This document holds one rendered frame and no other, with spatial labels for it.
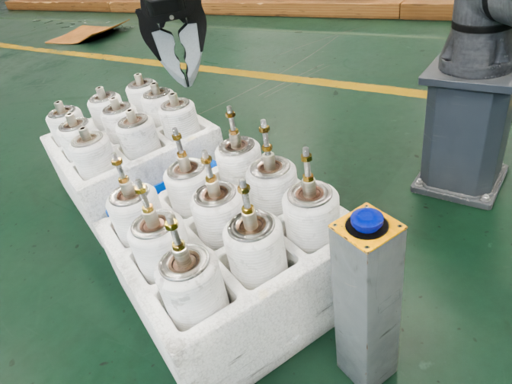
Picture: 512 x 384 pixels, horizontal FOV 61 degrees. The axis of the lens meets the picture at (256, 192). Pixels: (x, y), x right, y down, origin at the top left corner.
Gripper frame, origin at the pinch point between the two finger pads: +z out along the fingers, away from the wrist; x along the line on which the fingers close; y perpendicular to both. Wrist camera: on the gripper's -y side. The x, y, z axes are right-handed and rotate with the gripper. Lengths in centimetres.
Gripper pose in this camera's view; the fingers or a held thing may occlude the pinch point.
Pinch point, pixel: (187, 79)
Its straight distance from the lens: 66.6
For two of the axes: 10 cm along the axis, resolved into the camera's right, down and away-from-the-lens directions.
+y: -2.4, -5.3, 8.1
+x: -9.6, 2.5, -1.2
